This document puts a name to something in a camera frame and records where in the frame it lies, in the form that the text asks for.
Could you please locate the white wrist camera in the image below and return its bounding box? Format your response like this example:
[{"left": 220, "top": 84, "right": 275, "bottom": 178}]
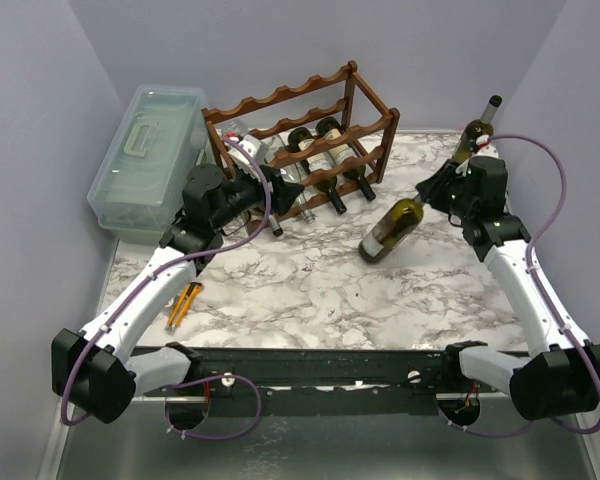
[
  {"left": 454, "top": 135, "right": 500, "bottom": 176},
  {"left": 227, "top": 132, "right": 269, "bottom": 181}
]

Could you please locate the clear bottle black cap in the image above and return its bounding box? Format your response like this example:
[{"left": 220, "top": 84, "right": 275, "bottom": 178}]
[{"left": 221, "top": 119, "right": 268, "bottom": 164}]

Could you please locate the green bottle brown label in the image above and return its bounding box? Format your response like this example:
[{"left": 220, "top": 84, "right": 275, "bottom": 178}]
[{"left": 267, "top": 213, "right": 284, "bottom": 238}]

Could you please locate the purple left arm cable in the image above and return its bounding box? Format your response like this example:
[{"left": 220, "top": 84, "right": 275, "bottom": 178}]
[{"left": 60, "top": 137, "right": 274, "bottom": 441}]

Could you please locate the translucent green plastic toolbox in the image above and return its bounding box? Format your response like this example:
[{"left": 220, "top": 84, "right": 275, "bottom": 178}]
[{"left": 87, "top": 85, "right": 213, "bottom": 245}]

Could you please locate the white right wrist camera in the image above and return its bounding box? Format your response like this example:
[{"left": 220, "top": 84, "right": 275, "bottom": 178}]
[{"left": 454, "top": 135, "right": 500, "bottom": 176}]

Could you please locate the yellow utility knife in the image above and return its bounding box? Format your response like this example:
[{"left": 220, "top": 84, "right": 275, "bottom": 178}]
[{"left": 165, "top": 282, "right": 204, "bottom": 334}]

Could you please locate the dark green wine bottle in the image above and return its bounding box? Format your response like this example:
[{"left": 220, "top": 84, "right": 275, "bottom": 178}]
[
  {"left": 288, "top": 127, "right": 347, "bottom": 215},
  {"left": 316, "top": 117, "right": 376, "bottom": 202}
]

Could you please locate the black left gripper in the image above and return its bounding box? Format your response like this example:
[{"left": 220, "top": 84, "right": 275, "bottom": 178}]
[{"left": 212, "top": 164, "right": 304, "bottom": 230}]

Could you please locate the green bottle silver foil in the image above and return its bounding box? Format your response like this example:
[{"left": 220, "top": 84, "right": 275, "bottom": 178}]
[
  {"left": 358, "top": 195, "right": 423, "bottom": 264},
  {"left": 451, "top": 95, "right": 502, "bottom": 165}
]

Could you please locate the black metal base rail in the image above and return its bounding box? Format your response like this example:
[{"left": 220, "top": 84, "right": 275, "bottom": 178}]
[{"left": 142, "top": 342, "right": 511, "bottom": 419}]

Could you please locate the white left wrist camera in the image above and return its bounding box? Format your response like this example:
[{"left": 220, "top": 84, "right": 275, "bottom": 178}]
[{"left": 227, "top": 132, "right": 269, "bottom": 181}]

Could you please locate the clear glass wine bottle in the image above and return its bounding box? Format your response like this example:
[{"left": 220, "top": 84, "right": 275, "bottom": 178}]
[{"left": 264, "top": 134, "right": 316, "bottom": 224}]

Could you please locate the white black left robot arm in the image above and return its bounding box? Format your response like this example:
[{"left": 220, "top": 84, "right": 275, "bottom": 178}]
[{"left": 51, "top": 164, "right": 304, "bottom": 424}]

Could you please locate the brown wooden wine rack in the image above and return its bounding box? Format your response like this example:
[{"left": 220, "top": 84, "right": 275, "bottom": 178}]
[{"left": 202, "top": 61, "right": 400, "bottom": 221}]

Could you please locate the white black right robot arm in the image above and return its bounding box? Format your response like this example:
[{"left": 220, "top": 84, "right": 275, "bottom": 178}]
[{"left": 416, "top": 156, "right": 600, "bottom": 420}]

